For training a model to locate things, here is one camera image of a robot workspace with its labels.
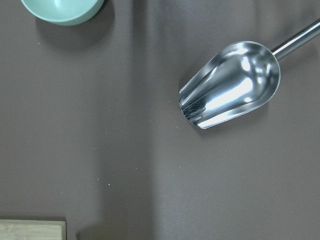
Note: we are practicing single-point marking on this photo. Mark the steel scoop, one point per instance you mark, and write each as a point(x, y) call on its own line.
point(241, 78)

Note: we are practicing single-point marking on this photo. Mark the mint green bowl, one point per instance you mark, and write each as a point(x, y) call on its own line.
point(63, 12)

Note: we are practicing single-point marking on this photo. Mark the bamboo cutting board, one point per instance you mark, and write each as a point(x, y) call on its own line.
point(13, 229)

